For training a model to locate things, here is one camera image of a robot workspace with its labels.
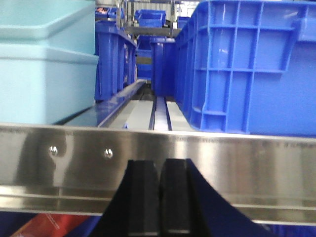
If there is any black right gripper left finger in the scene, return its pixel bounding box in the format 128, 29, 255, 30
92, 160, 159, 237

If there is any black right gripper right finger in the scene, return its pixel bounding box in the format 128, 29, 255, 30
160, 158, 274, 237

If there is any light blue bin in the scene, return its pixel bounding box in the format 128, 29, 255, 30
0, 0, 95, 54
0, 43, 98, 124

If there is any red snack package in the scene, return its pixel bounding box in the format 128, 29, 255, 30
10, 213, 89, 237

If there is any blue ribbed crate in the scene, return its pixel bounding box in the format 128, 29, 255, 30
175, 0, 316, 137

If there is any stacked light blue bin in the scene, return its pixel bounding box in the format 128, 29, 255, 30
0, 0, 95, 54

